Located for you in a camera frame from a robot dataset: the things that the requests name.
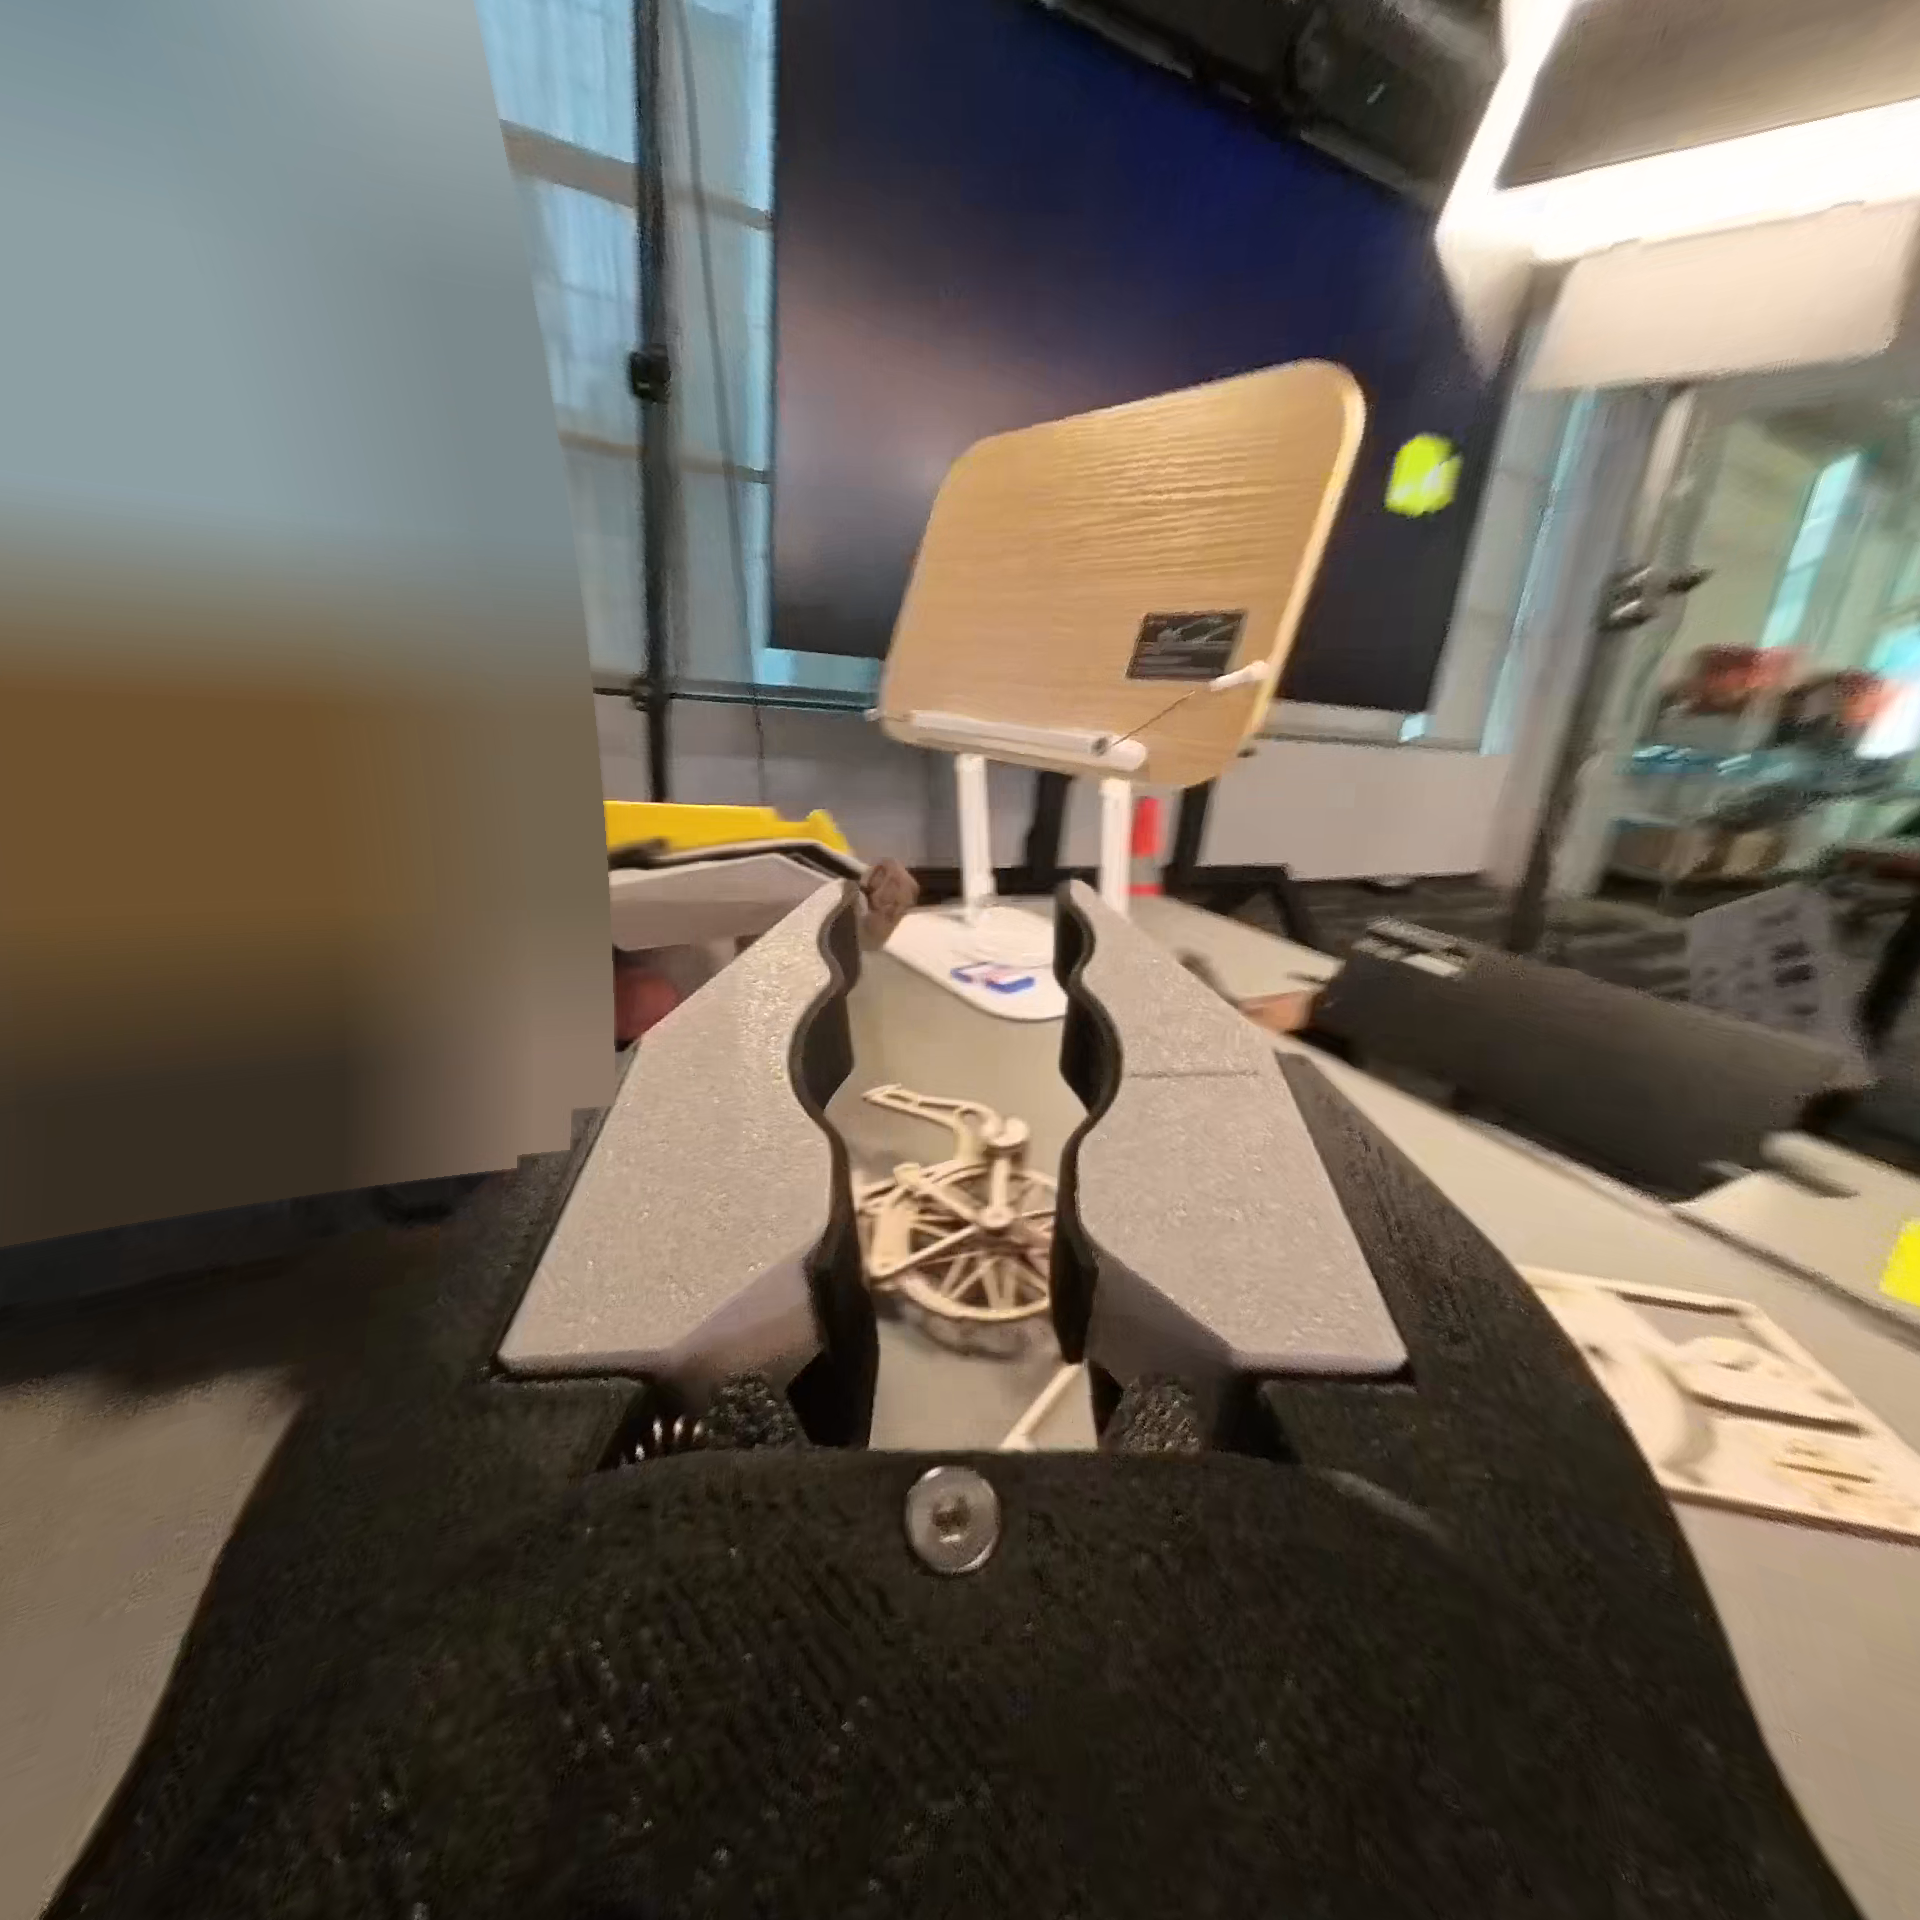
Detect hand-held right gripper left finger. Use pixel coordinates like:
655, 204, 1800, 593
499, 883, 881, 1450

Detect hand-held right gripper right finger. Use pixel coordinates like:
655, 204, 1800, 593
1049, 881, 1416, 1450

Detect wooden bicycle model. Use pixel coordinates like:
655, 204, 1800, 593
848, 1078, 1067, 1359

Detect wooden parts sheet yellow etching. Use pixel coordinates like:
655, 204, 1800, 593
1523, 1263, 1920, 1548

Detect yellow plastic bin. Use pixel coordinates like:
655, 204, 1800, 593
604, 801, 859, 886

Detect black box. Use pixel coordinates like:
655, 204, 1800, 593
1312, 918, 1871, 1194

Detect wooden book stand white legs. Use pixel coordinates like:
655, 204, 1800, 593
867, 356, 1369, 1022

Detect black tripod pole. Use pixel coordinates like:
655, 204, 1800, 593
627, 0, 682, 805

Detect black video bar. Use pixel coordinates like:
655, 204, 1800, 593
1049, 0, 1503, 202

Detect large dark wall screen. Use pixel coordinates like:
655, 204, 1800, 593
769, 0, 1519, 713

